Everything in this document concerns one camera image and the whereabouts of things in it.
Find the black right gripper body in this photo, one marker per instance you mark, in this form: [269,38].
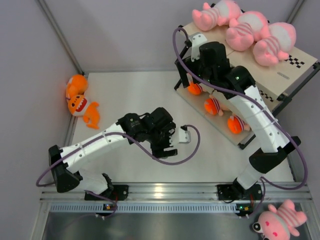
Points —
[195,67]

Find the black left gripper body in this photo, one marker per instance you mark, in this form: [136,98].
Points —
[160,139]

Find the pink striped plush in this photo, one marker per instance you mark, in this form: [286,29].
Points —
[275,45]
[279,223]
[218,15]
[245,30]

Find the orange shark plush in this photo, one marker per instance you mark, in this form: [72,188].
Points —
[80,106]
[77,85]

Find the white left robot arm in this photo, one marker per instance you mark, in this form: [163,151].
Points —
[157,128]

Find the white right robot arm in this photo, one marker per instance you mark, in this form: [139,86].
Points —
[239,87]

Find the orange plush on shelf left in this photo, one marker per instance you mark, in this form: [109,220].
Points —
[195,89]

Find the orange plush on shelf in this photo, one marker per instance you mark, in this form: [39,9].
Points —
[236,125]
[215,107]
[195,89]

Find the orange plush on shelf middle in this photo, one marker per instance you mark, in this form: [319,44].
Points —
[215,107]

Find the orange plush on shelf right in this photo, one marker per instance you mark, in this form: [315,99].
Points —
[236,125]

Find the beige three-tier shelf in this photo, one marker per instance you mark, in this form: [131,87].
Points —
[277,86]

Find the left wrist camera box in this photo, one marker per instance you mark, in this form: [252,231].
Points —
[180,136]

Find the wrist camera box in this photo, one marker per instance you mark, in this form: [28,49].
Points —
[180,136]
[197,40]

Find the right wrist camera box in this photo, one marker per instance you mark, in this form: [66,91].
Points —
[197,40]

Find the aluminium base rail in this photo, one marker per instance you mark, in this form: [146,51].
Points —
[170,198]

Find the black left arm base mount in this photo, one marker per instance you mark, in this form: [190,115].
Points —
[120,191]

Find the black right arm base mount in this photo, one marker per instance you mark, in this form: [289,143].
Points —
[233,192]

